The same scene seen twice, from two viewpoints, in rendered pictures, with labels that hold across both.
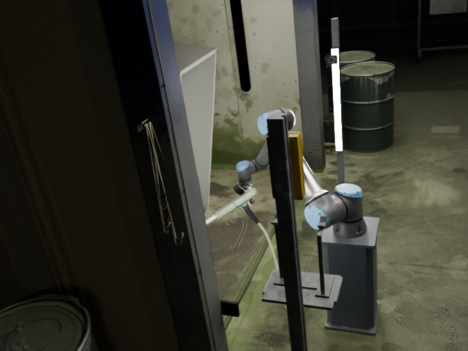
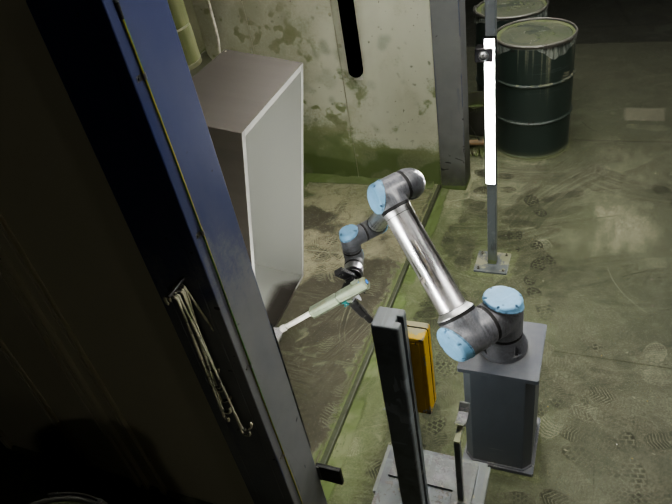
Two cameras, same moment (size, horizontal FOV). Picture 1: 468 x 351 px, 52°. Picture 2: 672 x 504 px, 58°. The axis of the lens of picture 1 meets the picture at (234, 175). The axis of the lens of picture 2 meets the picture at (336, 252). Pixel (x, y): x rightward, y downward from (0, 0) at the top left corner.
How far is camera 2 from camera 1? 0.80 m
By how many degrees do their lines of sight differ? 13
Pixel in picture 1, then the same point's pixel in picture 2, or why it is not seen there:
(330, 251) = (473, 380)
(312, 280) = (445, 472)
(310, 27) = not seen: outside the picture
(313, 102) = (455, 93)
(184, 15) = not seen: outside the picture
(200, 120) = (284, 164)
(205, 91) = (290, 124)
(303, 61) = (441, 34)
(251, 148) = (365, 155)
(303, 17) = not seen: outside the picture
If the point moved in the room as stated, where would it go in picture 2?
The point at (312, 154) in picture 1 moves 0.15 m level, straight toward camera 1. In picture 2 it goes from (451, 165) to (452, 176)
